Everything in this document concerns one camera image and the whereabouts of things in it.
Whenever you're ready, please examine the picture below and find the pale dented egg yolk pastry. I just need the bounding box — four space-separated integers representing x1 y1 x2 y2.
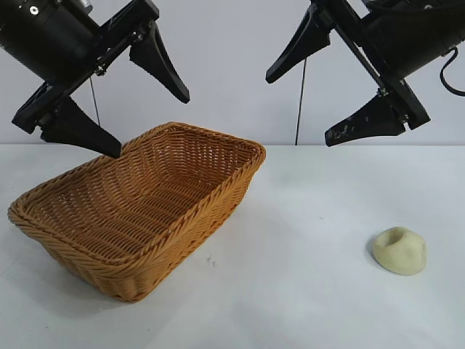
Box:
371 226 428 276

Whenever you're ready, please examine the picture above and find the woven brown wicker basket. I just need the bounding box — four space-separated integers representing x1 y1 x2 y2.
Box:
7 121 267 304

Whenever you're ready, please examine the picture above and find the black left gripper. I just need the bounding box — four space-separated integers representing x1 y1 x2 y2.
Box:
0 0 191 159

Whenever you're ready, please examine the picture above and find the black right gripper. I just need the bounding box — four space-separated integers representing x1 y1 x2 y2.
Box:
264 0 457 148

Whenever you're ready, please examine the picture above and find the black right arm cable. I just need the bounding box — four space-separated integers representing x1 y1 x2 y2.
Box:
439 47 465 97

